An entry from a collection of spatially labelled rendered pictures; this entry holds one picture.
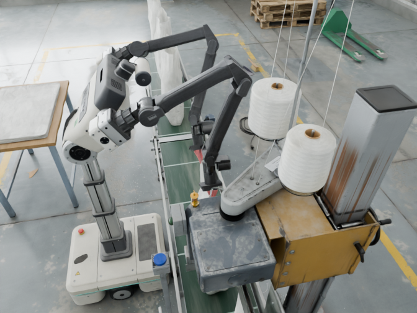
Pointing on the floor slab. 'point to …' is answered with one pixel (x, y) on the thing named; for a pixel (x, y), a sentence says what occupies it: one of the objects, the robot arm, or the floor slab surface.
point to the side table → (43, 146)
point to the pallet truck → (340, 19)
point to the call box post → (165, 292)
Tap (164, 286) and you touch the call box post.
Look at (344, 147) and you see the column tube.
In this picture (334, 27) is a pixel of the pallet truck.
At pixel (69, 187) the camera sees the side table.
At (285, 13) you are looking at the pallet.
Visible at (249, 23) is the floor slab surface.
